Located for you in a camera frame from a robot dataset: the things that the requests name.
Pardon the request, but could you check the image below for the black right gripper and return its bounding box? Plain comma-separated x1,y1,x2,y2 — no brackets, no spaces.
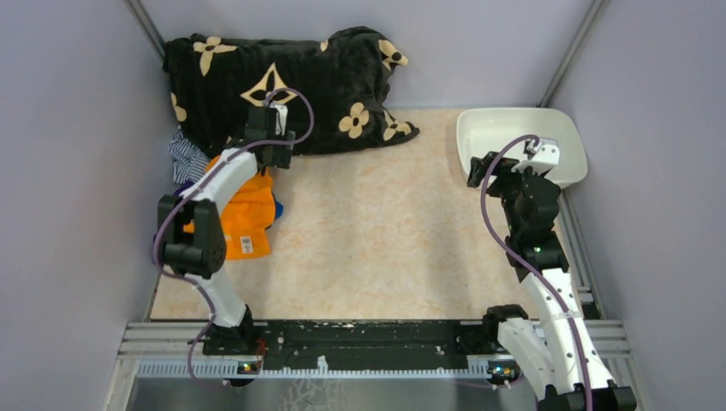
467,152,547,234

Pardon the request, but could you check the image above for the orange towel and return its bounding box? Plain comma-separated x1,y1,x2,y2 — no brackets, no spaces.
217,172,275,261

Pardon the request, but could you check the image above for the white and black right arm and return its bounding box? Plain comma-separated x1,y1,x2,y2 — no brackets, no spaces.
467,134,638,410

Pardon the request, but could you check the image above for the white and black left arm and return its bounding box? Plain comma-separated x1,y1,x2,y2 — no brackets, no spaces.
152,103,295,354

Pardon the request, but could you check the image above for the black floral blanket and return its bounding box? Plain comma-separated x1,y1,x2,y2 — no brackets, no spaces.
163,26,420,157

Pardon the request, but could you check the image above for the white plastic basin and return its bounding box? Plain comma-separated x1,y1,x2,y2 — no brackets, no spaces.
456,107,588,188

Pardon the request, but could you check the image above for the blue white striped cloth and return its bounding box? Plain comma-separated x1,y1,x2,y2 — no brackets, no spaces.
168,127,210,185

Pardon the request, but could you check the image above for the purple towel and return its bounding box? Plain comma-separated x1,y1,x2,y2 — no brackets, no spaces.
152,181,194,264

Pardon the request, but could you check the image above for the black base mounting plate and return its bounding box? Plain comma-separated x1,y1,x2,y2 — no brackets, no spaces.
202,319,506,372

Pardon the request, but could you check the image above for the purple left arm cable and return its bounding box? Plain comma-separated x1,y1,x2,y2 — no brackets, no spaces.
151,86,315,391

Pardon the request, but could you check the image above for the aluminium frame rail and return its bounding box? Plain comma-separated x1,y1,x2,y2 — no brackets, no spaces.
104,307,645,410

